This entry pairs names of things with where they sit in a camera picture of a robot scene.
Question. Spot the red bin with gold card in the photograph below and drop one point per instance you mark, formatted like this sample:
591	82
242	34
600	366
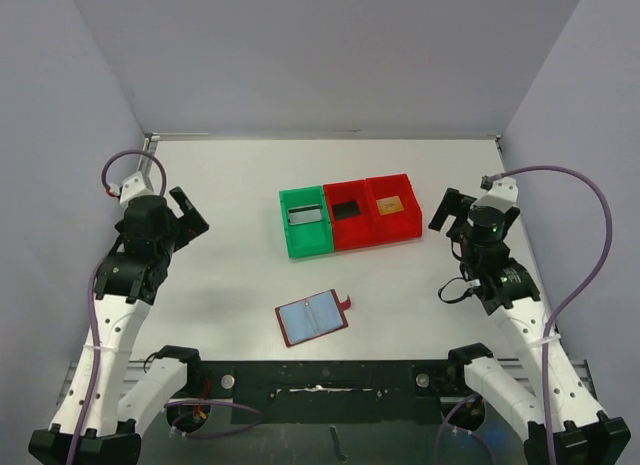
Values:
397	215

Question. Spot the red leather card holder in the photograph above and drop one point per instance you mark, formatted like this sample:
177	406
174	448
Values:
312	317

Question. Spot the gold credit card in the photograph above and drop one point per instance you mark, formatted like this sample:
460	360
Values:
389	205

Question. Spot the black credit card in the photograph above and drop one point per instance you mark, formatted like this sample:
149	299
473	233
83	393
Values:
345	210

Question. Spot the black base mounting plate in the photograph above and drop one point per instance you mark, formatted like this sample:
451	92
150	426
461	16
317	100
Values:
319	392

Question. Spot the red bin with black card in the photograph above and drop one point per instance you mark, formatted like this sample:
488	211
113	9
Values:
356	232

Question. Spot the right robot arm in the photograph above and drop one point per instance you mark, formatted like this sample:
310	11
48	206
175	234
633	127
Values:
556	417

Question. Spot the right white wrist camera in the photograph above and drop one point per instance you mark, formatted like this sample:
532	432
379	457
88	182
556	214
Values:
501	193

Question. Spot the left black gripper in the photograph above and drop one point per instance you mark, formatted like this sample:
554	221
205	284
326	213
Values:
190	225

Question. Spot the green plastic bin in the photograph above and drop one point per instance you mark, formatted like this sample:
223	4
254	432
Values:
308	239

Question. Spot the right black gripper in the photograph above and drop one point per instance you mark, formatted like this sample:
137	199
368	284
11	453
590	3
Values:
455	217

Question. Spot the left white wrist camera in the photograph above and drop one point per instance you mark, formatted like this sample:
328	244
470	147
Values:
134	186

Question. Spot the aluminium front rail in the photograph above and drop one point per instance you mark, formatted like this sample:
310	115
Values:
136	370

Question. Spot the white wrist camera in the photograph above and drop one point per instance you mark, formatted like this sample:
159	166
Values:
501	193
134	186

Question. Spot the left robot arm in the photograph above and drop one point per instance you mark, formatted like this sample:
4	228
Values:
97	422

